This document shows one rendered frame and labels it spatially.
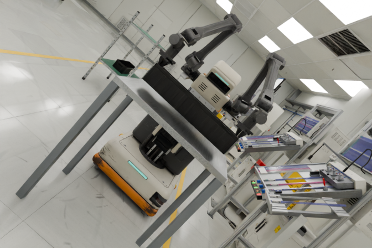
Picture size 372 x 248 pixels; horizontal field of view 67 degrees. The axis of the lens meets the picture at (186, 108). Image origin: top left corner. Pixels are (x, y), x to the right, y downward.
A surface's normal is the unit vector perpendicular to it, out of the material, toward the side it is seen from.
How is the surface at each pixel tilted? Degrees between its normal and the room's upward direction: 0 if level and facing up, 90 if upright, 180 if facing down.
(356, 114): 90
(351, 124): 90
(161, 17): 90
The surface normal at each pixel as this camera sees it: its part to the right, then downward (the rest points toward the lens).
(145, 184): -0.14, 0.06
